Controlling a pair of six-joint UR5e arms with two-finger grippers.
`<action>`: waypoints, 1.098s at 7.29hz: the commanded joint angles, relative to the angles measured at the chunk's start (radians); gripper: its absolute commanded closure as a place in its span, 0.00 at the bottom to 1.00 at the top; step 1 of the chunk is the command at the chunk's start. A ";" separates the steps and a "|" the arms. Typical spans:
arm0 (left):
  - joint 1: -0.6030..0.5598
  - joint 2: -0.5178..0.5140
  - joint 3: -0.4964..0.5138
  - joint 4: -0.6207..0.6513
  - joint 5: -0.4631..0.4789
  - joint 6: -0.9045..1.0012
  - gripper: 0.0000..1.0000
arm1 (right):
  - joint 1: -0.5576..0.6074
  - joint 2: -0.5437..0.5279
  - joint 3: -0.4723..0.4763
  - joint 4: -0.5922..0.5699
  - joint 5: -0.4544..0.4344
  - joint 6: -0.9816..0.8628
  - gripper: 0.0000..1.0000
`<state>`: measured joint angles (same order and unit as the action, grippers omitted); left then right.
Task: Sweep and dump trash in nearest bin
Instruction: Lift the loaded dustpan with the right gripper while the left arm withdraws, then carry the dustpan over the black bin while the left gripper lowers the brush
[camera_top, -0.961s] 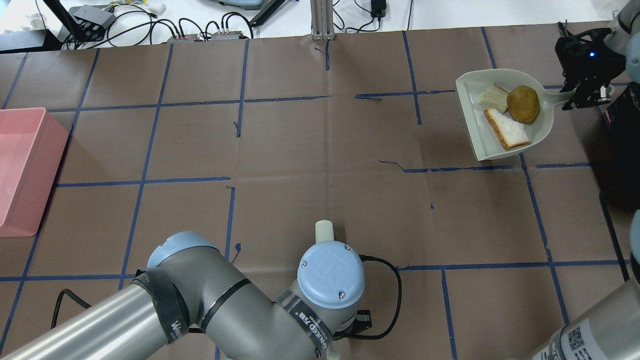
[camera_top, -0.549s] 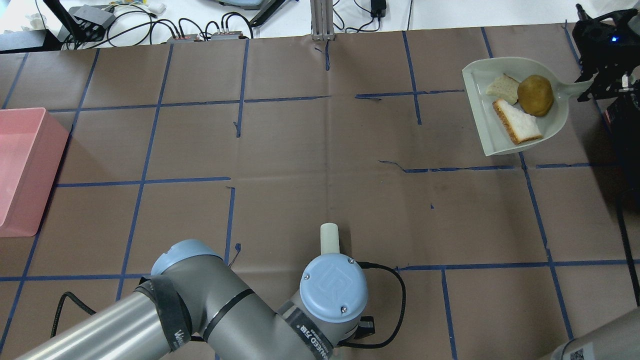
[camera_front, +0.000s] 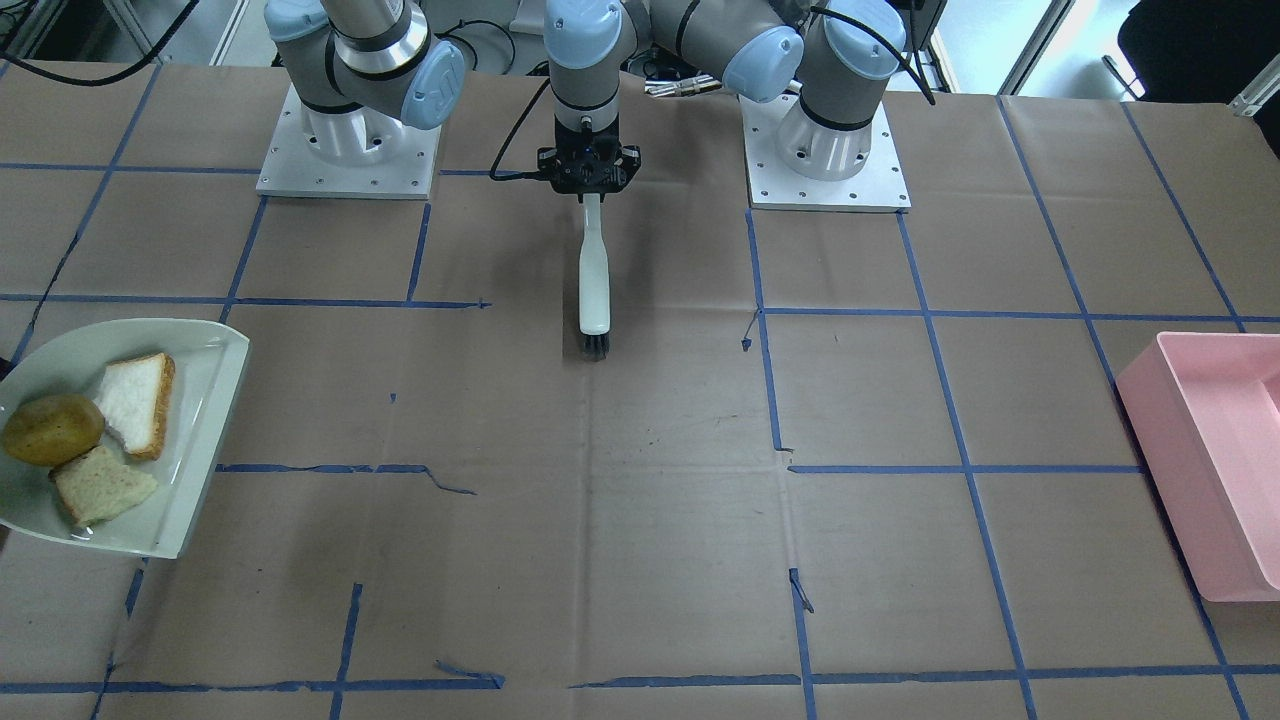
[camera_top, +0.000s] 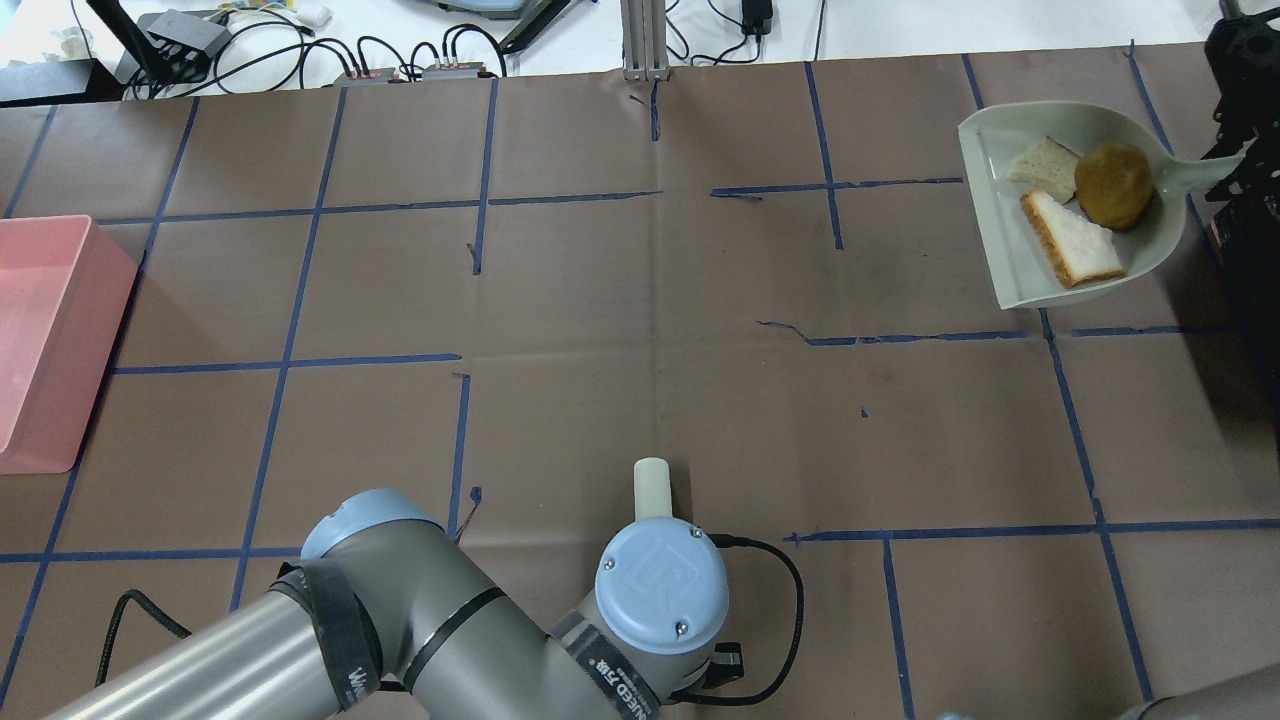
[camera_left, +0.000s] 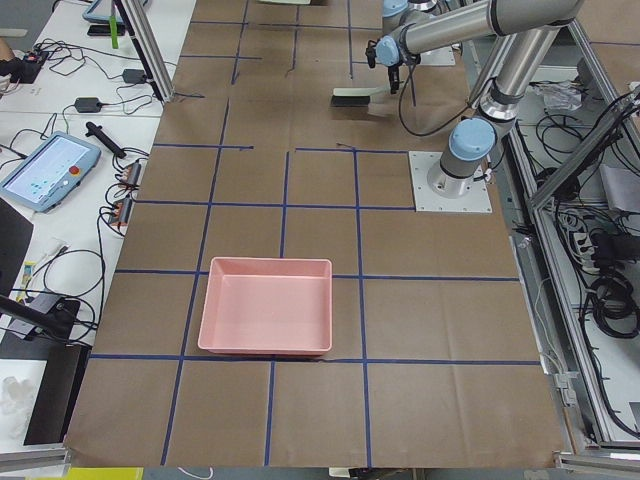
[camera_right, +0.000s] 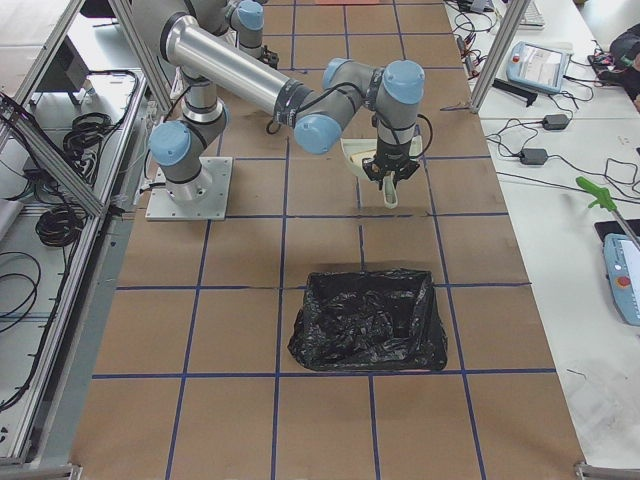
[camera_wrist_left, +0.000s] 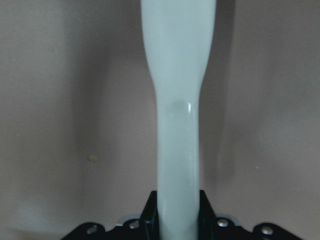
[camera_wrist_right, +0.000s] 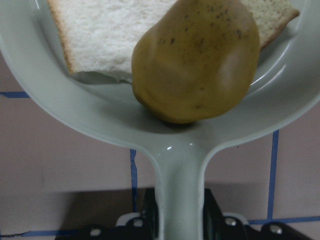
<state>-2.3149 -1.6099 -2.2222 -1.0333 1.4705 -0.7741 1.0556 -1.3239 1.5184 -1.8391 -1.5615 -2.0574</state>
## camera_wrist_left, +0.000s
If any white hand brush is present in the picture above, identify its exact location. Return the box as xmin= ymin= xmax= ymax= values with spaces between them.
xmin=140 ymin=0 xmax=217 ymax=240

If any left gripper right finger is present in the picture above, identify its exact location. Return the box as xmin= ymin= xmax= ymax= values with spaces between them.
xmin=198 ymin=190 xmax=217 ymax=240

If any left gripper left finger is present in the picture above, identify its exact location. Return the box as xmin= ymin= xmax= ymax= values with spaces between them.
xmin=139 ymin=190 xmax=161 ymax=240

